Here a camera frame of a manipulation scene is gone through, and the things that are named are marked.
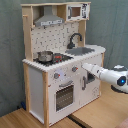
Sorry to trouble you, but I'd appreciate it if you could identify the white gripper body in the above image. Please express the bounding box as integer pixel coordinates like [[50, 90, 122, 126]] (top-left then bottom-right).
[[82, 63, 101, 77]]

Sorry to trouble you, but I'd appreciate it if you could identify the white oven door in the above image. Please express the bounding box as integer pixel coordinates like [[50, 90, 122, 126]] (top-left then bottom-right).
[[49, 79, 79, 124]]

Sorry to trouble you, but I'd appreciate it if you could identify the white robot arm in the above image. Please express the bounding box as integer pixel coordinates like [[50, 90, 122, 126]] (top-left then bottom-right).
[[82, 63, 128, 94]]

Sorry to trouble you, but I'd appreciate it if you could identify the wooden toy kitchen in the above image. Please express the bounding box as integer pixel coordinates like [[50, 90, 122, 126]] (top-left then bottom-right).
[[22, 2, 105, 128]]

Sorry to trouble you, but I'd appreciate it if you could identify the white cupboard door with dispenser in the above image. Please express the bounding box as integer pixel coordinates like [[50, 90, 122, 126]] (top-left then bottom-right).
[[80, 55, 102, 106]]

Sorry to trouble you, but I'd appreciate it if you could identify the right red stove knob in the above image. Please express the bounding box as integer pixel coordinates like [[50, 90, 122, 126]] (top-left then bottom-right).
[[71, 66, 79, 73]]

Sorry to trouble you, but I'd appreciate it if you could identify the grey toy sink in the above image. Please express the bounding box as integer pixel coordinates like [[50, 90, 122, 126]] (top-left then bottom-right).
[[65, 47, 95, 56]]

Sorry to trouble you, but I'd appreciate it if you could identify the black toy faucet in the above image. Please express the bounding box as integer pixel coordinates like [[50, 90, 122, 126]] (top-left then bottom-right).
[[67, 33, 82, 49]]

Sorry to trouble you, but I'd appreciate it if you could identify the black toy stovetop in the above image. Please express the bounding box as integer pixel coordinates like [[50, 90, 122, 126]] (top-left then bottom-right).
[[35, 53, 71, 66]]

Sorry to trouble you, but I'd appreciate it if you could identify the small metal pot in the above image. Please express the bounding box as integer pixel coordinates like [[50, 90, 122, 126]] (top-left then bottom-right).
[[38, 51, 53, 62]]

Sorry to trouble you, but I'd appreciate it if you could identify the white toy microwave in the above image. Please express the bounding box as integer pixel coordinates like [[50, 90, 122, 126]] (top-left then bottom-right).
[[66, 3, 90, 21]]

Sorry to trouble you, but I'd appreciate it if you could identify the grey range hood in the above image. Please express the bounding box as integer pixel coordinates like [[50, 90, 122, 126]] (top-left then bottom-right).
[[35, 6, 64, 27]]

